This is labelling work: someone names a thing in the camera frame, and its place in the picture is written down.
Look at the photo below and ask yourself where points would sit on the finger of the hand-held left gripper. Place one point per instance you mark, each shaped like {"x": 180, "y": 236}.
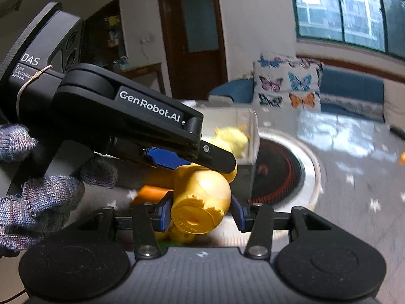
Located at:
{"x": 163, "y": 159}
{"x": 218, "y": 160}

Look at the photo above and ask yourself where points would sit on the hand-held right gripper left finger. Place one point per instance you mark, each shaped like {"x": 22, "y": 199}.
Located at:
{"x": 165, "y": 213}

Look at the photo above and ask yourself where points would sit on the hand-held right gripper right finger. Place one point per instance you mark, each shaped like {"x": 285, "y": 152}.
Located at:
{"x": 238, "y": 216}

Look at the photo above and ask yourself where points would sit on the orange toy piece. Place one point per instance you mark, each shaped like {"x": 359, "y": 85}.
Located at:
{"x": 152, "y": 196}

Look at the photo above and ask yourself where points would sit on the green packet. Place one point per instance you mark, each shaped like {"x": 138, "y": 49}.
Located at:
{"x": 162, "y": 243}

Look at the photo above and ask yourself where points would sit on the orange carrot toy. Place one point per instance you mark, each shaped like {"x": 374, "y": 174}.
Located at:
{"x": 205, "y": 193}

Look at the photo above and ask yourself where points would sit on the grey cardboard box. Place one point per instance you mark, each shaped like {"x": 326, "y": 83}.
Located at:
{"x": 253, "y": 139}

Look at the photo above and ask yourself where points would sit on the person's left hand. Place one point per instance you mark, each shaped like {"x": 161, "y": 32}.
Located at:
{"x": 38, "y": 202}

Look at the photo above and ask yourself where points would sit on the yellow plush chick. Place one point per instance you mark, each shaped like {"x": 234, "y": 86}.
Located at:
{"x": 232, "y": 139}

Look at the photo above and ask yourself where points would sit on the brown wooden desk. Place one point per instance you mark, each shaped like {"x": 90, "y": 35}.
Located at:
{"x": 142, "y": 72}

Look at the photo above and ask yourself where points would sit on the round table heater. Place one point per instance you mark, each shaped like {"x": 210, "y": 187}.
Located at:
{"x": 284, "y": 171}

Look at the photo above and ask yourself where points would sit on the dark wooden shelf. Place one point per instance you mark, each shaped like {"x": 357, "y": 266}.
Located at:
{"x": 104, "y": 34}

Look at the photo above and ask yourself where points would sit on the butterfly print pillow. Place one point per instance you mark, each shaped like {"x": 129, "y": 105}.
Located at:
{"x": 286, "y": 80}

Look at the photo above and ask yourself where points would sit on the brown wooden door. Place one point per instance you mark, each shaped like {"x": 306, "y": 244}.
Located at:
{"x": 193, "y": 31}

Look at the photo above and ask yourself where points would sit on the blue sofa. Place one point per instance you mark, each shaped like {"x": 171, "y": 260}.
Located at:
{"x": 348, "y": 85}

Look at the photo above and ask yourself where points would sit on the green framed window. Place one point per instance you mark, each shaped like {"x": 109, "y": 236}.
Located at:
{"x": 322, "y": 6}

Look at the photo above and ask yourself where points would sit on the beige sofa cushion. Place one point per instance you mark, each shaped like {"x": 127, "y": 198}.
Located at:
{"x": 395, "y": 101}

